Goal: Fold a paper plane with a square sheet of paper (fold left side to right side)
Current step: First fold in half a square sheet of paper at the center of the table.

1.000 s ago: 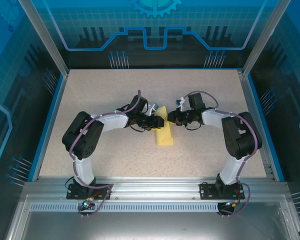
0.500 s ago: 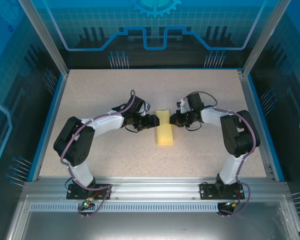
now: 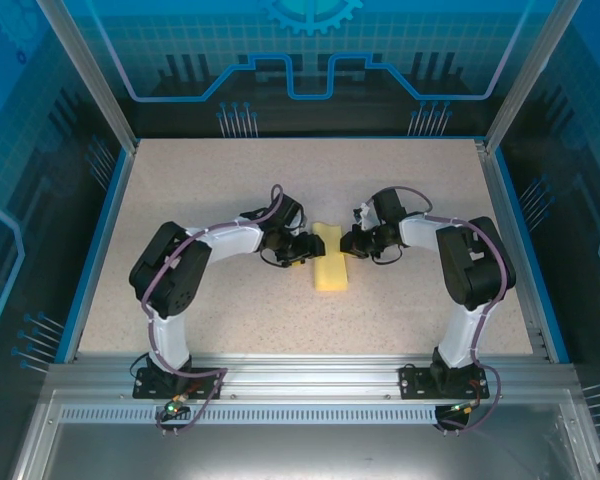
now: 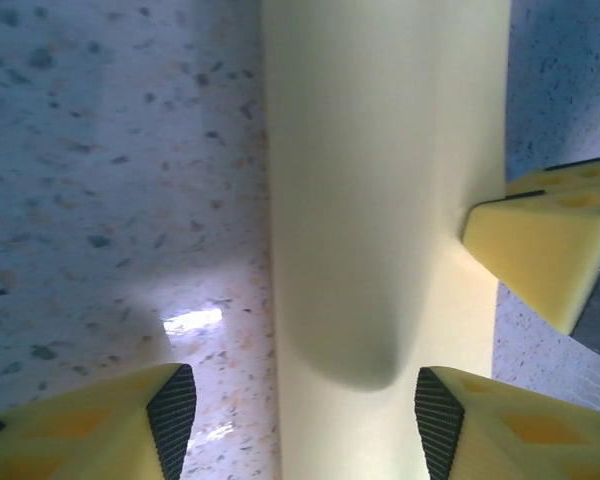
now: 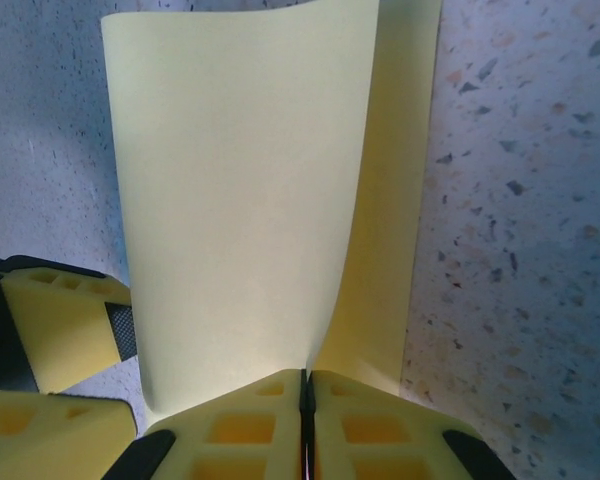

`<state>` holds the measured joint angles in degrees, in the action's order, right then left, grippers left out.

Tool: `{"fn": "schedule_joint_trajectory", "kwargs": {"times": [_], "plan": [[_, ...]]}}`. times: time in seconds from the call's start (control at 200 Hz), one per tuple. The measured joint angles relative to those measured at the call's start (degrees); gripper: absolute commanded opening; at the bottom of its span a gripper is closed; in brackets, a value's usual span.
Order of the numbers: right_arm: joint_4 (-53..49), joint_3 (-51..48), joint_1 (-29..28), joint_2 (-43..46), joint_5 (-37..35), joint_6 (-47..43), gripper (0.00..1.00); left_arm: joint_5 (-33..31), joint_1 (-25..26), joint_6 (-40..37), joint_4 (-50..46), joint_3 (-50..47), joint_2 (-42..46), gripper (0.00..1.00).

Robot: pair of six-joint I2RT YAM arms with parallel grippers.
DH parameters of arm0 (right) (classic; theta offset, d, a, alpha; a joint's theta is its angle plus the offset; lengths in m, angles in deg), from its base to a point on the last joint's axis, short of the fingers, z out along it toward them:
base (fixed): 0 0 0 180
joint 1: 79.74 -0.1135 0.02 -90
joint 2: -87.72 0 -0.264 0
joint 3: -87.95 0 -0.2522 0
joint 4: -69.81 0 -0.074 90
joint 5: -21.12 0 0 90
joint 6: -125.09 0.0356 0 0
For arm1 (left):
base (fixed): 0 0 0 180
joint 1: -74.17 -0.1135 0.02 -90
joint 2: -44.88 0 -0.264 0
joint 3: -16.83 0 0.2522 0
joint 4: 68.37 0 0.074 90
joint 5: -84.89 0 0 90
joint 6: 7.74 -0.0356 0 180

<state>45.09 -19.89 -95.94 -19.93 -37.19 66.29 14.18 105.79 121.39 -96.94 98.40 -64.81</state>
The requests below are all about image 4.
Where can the yellow paper sheet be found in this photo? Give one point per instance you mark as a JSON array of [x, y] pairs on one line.
[[355, 150]]

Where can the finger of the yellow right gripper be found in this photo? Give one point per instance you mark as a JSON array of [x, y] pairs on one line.
[[540, 245]]

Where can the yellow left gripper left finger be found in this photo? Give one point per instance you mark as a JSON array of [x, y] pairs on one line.
[[80, 435]]

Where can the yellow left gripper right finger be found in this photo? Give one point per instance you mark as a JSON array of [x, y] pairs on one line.
[[520, 440]]

